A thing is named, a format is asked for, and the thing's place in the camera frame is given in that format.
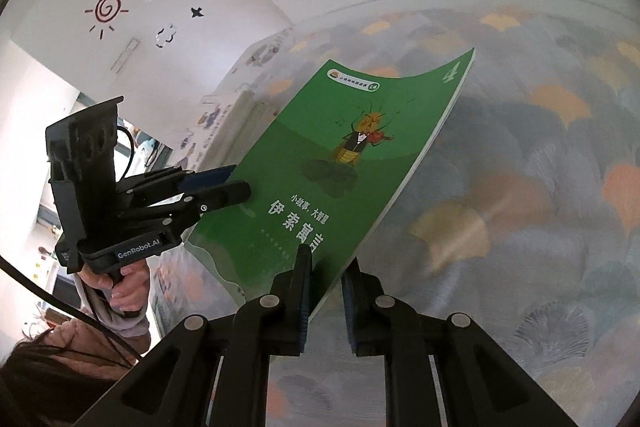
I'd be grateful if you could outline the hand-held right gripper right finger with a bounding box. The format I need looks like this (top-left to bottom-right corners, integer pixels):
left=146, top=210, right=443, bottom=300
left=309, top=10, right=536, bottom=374
left=341, top=259, right=581, bottom=427

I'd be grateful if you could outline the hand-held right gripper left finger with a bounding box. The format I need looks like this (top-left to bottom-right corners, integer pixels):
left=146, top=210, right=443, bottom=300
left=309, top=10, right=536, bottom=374
left=72, top=244, right=315, bottom=427

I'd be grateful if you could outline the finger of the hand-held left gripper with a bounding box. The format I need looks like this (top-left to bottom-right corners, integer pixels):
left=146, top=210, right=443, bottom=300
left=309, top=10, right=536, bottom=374
left=117, top=164, right=238, bottom=208
left=120, top=179, right=252, bottom=233

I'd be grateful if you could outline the bright green book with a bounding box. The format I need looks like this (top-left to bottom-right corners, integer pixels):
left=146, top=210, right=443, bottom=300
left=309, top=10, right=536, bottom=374
left=185, top=48, right=476, bottom=323

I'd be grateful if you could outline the person's left forearm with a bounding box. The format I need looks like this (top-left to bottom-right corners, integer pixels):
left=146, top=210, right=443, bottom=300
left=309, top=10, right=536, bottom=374
left=50, top=277, right=153, bottom=368

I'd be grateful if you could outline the person's left hand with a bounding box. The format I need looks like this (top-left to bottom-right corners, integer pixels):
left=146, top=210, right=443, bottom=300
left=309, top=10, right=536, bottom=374
left=77, top=257, right=151, bottom=320

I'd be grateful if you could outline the person's hair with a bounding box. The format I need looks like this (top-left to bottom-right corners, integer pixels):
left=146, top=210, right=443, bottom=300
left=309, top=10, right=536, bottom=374
left=0, top=339, right=138, bottom=427

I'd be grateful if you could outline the black cable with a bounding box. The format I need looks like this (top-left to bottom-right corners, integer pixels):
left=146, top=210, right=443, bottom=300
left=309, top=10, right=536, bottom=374
left=0, top=254, right=141, bottom=365
left=112, top=127, right=136, bottom=180

